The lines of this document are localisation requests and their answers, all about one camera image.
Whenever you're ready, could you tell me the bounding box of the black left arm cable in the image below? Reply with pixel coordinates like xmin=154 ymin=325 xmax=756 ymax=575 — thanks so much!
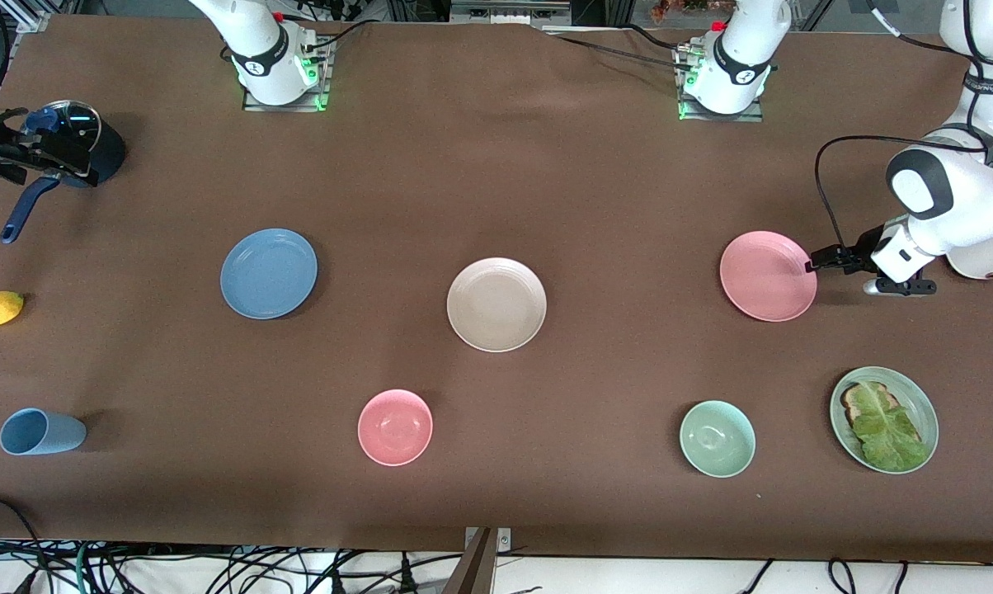
xmin=814 ymin=0 xmax=993 ymax=248

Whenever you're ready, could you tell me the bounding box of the blue plate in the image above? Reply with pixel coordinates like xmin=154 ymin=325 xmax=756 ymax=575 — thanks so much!
xmin=220 ymin=229 xmax=318 ymax=320

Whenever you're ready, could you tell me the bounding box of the small metal bracket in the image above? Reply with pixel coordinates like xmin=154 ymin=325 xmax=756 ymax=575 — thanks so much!
xmin=464 ymin=526 xmax=512 ymax=552

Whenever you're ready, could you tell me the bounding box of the toast slice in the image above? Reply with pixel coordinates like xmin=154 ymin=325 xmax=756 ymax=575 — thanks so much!
xmin=840 ymin=381 xmax=922 ymax=446

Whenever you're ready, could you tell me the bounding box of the black cable on tablecloth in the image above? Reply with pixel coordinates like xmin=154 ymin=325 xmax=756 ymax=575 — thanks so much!
xmin=311 ymin=18 xmax=374 ymax=50
xmin=542 ymin=23 xmax=695 ymax=75

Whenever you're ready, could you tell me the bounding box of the brown tablecloth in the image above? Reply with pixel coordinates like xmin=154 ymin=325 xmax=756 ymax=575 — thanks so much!
xmin=0 ymin=15 xmax=993 ymax=563

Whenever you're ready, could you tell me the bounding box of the small pink bowl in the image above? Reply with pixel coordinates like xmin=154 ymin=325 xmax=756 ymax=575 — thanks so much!
xmin=357 ymin=389 xmax=434 ymax=467

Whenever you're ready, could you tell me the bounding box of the small mint green bowl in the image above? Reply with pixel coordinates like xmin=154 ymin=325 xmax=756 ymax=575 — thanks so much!
xmin=680 ymin=400 xmax=756 ymax=479

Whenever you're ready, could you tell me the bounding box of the mint green plate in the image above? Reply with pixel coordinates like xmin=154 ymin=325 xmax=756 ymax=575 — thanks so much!
xmin=830 ymin=366 xmax=939 ymax=475

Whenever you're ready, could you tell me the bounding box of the green lettuce leaf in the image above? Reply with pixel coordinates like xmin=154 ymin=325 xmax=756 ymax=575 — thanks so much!
xmin=851 ymin=384 xmax=930 ymax=473

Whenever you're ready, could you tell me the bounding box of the aluminium frame profile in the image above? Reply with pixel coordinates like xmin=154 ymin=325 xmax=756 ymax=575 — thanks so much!
xmin=0 ymin=0 xmax=52 ymax=34

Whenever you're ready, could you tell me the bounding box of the white appliance with copper knob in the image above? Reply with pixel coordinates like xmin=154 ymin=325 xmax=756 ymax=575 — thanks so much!
xmin=946 ymin=245 xmax=993 ymax=281

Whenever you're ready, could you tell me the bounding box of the beige plate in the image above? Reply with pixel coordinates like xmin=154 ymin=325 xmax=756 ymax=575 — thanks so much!
xmin=447 ymin=257 xmax=548 ymax=353

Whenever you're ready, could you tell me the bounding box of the pink plate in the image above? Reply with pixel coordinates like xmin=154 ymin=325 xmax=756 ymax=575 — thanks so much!
xmin=719 ymin=231 xmax=818 ymax=323

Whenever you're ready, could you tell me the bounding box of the blue cup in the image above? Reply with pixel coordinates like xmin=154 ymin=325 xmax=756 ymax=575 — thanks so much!
xmin=0 ymin=408 xmax=87 ymax=456

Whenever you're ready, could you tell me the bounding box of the grey metal box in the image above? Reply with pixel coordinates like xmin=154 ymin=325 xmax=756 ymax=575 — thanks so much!
xmin=451 ymin=0 xmax=572 ymax=26

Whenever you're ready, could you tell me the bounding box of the dark blue saucepan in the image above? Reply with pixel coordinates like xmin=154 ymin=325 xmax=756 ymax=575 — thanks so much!
xmin=0 ymin=101 xmax=128 ymax=245

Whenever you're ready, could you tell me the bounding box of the dark brown strut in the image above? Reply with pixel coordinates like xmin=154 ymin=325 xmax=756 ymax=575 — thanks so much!
xmin=443 ymin=528 xmax=497 ymax=594

